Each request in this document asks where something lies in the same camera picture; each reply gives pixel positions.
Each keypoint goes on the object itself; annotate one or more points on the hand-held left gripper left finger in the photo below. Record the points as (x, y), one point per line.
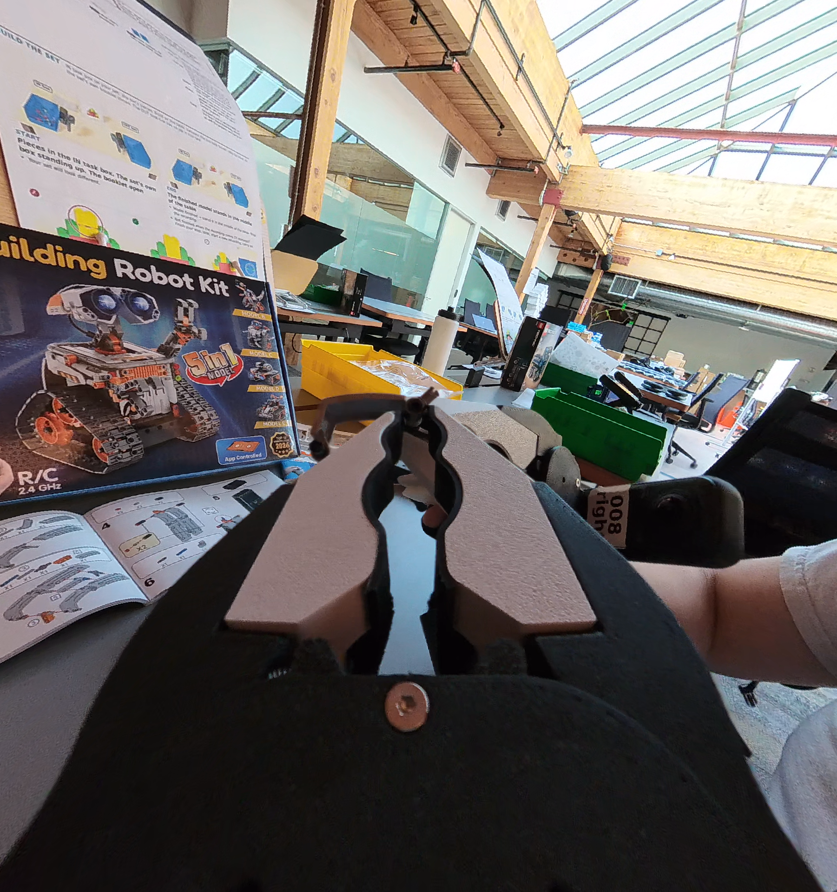
(307, 557)

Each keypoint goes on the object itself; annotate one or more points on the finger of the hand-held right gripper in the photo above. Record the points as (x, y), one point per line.
(502, 439)
(561, 477)

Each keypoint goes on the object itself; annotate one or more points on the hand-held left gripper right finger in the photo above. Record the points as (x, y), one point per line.
(516, 557)

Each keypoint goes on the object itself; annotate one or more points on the grey toy panel with holes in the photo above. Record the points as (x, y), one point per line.
(352, 403)

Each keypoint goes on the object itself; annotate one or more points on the person's right forearm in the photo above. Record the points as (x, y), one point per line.
(725, 613)

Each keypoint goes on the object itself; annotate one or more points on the grey desk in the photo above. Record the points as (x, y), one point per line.
(42, 732)

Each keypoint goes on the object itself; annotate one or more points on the printed task instruction sheet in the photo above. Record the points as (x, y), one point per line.
(111, 104)

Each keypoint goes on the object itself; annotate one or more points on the green plastic bin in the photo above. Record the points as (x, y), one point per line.
(571, 376)
(599, 439)

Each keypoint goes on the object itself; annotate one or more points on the black toy set box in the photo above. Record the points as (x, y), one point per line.
(523, 355)

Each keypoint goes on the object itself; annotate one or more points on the white water bottle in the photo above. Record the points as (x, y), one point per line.
(440, 345)

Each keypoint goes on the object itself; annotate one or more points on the clear plastic bag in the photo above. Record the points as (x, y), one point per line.
(397, 376)

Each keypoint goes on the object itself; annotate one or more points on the curled white paper sheet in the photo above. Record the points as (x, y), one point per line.
(502, 299)

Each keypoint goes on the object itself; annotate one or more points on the black mesh office chair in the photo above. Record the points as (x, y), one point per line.
(802, 453)

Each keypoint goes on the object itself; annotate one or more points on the person's white shirt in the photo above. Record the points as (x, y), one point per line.
(829, 599)

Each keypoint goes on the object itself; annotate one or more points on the yellow plastic bin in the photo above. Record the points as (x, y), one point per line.
(327, 376)

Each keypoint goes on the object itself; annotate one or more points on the cardboard box with black flap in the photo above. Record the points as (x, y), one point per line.
(293, 272)

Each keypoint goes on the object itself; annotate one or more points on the open instruction booklet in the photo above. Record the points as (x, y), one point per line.
(28, 592)

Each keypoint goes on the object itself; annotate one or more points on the blue robot kit box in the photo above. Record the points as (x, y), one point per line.
(111, 348)

